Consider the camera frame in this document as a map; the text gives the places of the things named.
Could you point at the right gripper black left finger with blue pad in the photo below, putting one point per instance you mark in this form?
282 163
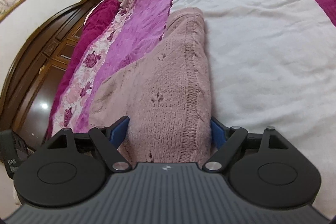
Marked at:
68 169

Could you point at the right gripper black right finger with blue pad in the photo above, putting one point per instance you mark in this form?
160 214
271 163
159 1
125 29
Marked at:
264 169

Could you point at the pink knitted sweater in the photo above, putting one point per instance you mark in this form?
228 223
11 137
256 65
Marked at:
166 94

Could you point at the dark wooden headboard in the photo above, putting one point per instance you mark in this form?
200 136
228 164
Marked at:
32 81

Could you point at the striped magenta white bedspread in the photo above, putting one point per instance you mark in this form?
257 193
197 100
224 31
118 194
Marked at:
271 63

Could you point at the magenta pillow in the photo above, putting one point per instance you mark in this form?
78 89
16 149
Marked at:
96 23

